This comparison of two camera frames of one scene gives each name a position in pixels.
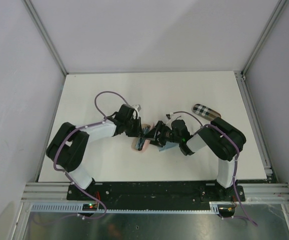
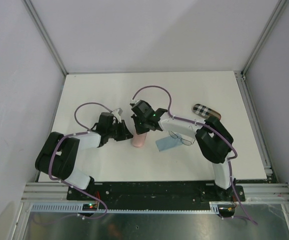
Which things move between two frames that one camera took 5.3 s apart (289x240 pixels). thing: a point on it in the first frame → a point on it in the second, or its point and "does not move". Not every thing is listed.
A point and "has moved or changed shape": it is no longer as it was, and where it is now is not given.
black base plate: x=154 y=193 does not move
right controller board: x=226 y=210 does not move
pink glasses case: x=147 y=142 has moved or changed shape
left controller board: x=89 y=207 does not move
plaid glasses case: x=205 y=112 does not move
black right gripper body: x=165 y=135 → x=141 y=125
